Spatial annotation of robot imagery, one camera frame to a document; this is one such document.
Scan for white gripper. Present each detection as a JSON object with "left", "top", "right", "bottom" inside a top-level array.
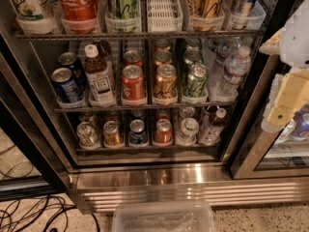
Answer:
[{"left": 259, "top": 0, "right": 309, "bottom": 68}]

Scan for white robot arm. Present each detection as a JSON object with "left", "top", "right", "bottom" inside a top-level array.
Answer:
[{"left": 259, "top": 0, "right": 309, "bottom": 132}]

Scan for water bottle front middle shelf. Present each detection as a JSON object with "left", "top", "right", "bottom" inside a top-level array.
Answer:
[{"left": 218, "top": 45, "right": 251, "bottom": 96}]

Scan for water bottle shelf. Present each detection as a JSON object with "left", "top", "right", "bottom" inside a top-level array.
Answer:
[
  {"left": 218, "top": 45, "right": 251, "bottom": 96},
  {"left": 209, "top": 37, "right": 241, "bottom": 81}
]

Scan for water bottle rear middle shelf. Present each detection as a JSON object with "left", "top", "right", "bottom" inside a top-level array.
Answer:
[{"left": 209, "top": 37, "right": 241, "bottom": 81}]

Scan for silver can top shelf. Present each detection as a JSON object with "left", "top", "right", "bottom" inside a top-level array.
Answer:
[{"left": 226, "top": 0, "right": 257, "bottom": 30}]

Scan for gold can top shelf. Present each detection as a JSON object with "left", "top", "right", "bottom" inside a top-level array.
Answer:
[{"left": 186, "top": 0, "right": 222, "bottom": 31}]

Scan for gold can shelf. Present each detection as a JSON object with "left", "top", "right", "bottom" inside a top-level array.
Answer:
[
  {"left": 154, "top": 38, "right": 171, "bottom": 50},
  {"left": 153, "top": 50, "right": 172, "bottom": 69},
  {"left": 186, "top": 0, "right": 222, "bottom": 31},
  {"left": 154, "top": 64, "right": 177, "bottom": 100}
]

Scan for tea bottle bottom shelf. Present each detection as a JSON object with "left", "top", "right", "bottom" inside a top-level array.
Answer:
[{"left": 198, "top": 108, "right": 227, "bottom": 146}]

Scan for fridge glass door right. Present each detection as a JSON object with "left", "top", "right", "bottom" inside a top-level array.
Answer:
[{"left": 222, "top": 0, "right": 309, "bottom": 180}]

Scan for gold can rear middle shelf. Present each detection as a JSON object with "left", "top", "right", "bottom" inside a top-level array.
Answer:
[{"left": 154, "top": 38, "right": 171, "bottom": 50}]

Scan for gold can front middle shelf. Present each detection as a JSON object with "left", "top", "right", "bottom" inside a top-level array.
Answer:
[{"left": 154, "top": 64, "right": 177, "bottom": 100}]

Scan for clear bottle bottom shelf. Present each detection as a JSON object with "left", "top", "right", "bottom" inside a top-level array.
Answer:
[{"left": 176, "top": 118, "right": 199, "bottom": 146}]

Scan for red can bottom shelf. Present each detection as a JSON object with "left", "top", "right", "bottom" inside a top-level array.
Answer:
[{"left": 154, "top": 119, "right": 172, "bottom": 143}]

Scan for red cola can rear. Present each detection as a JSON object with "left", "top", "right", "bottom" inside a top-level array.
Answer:
[{"left": 123, "top": 49, "right": 144, "bottom": 67}]

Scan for red cola can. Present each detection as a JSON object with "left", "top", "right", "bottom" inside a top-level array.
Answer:
[
  {"left": 122, "top": 65, "right": 145, "bottom": 101},
  {"left": 123, "top": 49, "right": 144, "bottom": 67}
]

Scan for red cola can front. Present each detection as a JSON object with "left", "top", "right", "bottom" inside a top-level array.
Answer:
[{"left": 122, "top": 65, "right": 145, "bottom": 101}]

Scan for green can top shelf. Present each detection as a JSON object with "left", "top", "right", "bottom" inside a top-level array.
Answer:
[{"left": 107, "top": 0, "right": 140, "bottom": 32}]

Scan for blue can bottom shelf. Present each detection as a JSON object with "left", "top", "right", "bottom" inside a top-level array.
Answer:
[{"left": 129, "top": 120, "right": 148, "bottom": 145}]

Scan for orange can bottom shelf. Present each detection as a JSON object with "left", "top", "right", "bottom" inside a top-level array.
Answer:
[{"left": 103, "top": 121, "right": 123, "bottom": 146}]

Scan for red coca-cola can top shelf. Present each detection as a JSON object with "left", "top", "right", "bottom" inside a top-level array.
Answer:
[{"left": 59, "top": 0, "right": 99, "bottom": 34}]

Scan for blue can rear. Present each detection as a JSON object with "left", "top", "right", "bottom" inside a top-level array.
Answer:
[{"left": 58, "top": 52, "right": 87, "bottom": 91}]

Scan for white green can bottom shelf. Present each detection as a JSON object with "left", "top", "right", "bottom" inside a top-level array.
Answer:
[{"left": 76, "top": 122, "right": 98, "bottom": 147}]

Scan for blue can front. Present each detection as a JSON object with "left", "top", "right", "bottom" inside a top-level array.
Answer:
[{"left": 51, "top": 68, "right": 82, "bottom": 103}]

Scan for fridge bottom grille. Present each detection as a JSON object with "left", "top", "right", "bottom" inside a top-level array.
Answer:
[{"left": 68, "top": 163, "right": 309, "bottom": 214}]

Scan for white 7up can top shelf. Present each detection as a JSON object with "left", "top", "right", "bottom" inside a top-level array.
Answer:
[{"left": 12, "top": 0, "right": 54, "bottom": 20}]

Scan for fridge door left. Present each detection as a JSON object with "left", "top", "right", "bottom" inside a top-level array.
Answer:
[{"left": 0, "top": 39, "right": 69, "bottom": 201}]

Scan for dark bottle behind tea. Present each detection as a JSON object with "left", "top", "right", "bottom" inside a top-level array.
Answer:
[{"left": 94, "top": 40, "right": 113, "bottom": 62}]

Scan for iced tea bottle white cap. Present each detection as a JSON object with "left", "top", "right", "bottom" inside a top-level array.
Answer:
[{"left": 84, "top": 44, "right": 114, "bottom": 102}]

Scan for clear plastic bin on floor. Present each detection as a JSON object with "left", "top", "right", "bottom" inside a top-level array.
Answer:
[{"left": 112, "top": 200, "right": 217, "bottom": 232}]

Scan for top wire shelf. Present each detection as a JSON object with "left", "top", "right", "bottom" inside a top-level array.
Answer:
[{"left": 14, "top": 28, "right": 265, "bottom": 41}]

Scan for wire shelf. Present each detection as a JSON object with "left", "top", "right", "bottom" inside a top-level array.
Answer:
[
  {"left": 14, "top": 28, "right": 265, "bottom": 41},
  {"left": 54, "top": 101, "right": 234, "bottom": 113}
]

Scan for middle wire shelf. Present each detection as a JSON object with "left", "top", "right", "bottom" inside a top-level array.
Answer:
[{"left": 54, "top": 101, "right": 234, "bottom": 113}]

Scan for black cables on floor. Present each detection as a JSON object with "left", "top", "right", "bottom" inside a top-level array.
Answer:
[{"left": 0, "top": 142, "right": 101, "bottom": 232}]

